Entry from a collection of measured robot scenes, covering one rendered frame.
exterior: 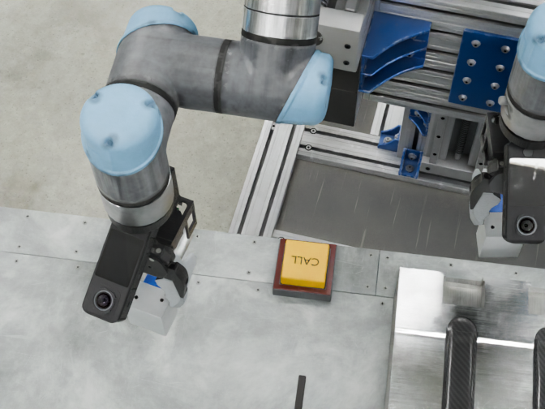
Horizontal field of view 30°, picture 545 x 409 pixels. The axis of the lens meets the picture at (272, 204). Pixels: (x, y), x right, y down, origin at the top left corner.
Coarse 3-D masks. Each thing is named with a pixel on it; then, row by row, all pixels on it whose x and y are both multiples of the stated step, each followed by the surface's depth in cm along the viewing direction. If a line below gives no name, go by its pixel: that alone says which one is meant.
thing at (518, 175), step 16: (512, 144) 113; (512, 160) 113; (528, 160) 113; (544, 160) 113; (512, 176) 113; (528, 176) 113; (544, 176) 113; (512, 192) 113; (528, 192) 113; (544, 192) 113; (512, 208) 113; (528, 208) 113; (544, 208) 113; (512, 224) 113; (528, 224) 112; (544, 224) 113; (512, 240) 113; (528, 240) 113
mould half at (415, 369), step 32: (416, 288) 130; (512, 288) 130; (416, 320) 128; (448, 320) 128; (480, 320) 127; (512, 320) 127; (544, 320) 127; (416, 352) 126; (480, 352) 126; (512, 352) 126; (416, 384) 124; (480, 384) 124; (512, 384) 124
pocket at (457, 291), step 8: (448, 280) 132; (456, 280) 132; (464, 280) 132; (472, 280) 132; (448, 288) 133; (456, 288) 133; (464, 288) 133; (472, 288) 133; (480, 288) 132; (448, 296) 132; (456, 296) 132; (464, 296) 132; (472, 296) 132; (480, 296) 132; (456, 304) 132; (464, 304) 132; (472, 304) 132; (480, 304) 131
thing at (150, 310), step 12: (180, 252) 128; (144, 288) 123; (156, 288) 123; (144, 300) 122; (156, 300) 122; (168, 300) 122; (132, 312) 123; (144, 312) 121; (156, 312) 121; (168, 312) 123; (144, 324) 124; (156, 324) 123; (168, 324) 124
